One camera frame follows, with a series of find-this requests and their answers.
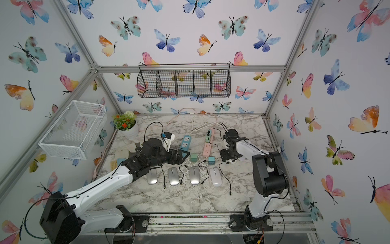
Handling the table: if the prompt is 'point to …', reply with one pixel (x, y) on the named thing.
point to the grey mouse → (173, 176)
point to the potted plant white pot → (126, 124)
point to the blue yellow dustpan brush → (115, 163)
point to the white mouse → (216, 176)
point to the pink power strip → (207, 147)
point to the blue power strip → (186, 142)
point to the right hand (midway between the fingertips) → (230, 154)
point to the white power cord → (203, 125)
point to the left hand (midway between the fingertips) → (185, 152)
